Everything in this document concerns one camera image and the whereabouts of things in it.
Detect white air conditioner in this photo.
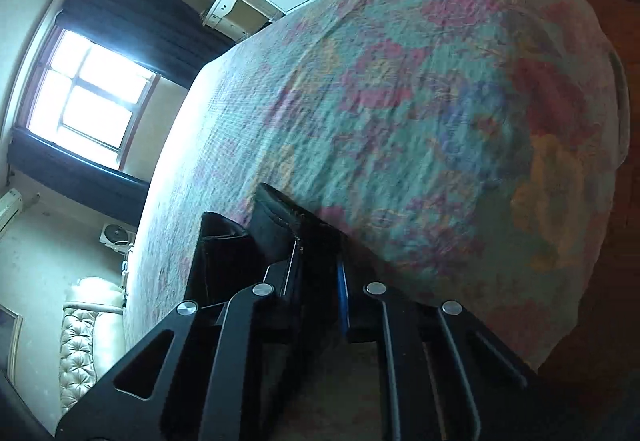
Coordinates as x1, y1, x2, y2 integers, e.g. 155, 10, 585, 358
0, 188, 25, 236

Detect framed wall picture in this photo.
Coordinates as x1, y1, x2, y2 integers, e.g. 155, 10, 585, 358
0, 303, 24, 374

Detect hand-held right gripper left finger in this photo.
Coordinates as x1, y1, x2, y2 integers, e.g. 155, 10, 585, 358
55, 262, 303, 441

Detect cream tufted headboard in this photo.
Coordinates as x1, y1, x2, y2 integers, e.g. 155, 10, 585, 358
59, 276, 127, 418

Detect dark curtain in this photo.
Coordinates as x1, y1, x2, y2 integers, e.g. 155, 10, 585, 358
55, 0, 237, 90
10, 127, 152, 228

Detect floral bed blanket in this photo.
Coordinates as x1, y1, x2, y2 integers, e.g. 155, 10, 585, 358
122, 0, 632, 372

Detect bright window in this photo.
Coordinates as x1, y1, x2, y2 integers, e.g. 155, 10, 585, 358
27, 28, 161, 172

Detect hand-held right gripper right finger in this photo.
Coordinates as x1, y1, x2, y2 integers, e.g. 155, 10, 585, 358
336, 261, 553, 441

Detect black pants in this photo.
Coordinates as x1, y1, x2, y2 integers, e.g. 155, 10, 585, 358
182, 182, 352, 347

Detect white square fan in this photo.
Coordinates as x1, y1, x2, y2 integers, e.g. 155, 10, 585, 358
99, 222, 137, 253

